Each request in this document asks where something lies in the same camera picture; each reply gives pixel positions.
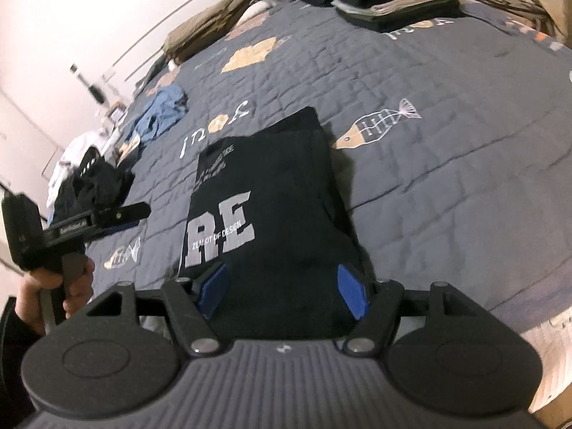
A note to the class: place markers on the cluttered bedside items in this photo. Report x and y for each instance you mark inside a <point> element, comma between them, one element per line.
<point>114,114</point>

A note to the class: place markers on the person's left hand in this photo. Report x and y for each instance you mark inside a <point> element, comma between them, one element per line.
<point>80,286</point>

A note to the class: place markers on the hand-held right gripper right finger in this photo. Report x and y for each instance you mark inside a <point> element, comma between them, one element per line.
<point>354,292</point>

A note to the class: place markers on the black printed t-shirt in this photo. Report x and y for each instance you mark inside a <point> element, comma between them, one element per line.
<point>277,214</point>

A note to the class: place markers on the blue garment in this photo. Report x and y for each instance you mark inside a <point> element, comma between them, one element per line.
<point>156,114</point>

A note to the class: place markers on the pile of black clothes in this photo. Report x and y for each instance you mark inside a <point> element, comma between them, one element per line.
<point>98,183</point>

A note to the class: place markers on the dark patterned blanket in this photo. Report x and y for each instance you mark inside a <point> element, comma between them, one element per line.
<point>514,4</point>

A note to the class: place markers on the white headboard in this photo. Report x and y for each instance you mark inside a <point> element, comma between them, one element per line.
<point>178,4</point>

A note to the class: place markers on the white wardrobe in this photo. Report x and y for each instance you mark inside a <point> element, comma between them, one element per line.
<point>27,143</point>

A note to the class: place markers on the white pillow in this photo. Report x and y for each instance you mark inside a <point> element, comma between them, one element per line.
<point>254,11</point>

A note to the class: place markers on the black hanging brush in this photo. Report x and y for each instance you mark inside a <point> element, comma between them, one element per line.
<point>97,93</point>

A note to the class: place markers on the white mattress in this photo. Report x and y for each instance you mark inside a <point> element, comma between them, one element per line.
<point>549,357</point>

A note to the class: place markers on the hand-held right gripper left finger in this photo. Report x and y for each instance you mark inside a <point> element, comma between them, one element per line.
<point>214,288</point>

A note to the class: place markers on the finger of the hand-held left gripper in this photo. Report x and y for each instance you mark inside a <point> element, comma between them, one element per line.
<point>129,211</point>
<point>120,225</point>

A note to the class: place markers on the dark grey pillow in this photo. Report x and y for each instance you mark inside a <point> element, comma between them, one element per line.
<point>154,71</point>

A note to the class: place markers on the person's left forearm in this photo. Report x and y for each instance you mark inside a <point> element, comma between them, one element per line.
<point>18,344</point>

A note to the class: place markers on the white wall socket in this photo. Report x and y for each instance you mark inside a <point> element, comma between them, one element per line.
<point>109,76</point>

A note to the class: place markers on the folded olive blanket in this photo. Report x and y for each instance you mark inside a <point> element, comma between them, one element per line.
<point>210,27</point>

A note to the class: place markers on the beige curtain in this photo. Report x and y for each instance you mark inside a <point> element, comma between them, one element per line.
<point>549,4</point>

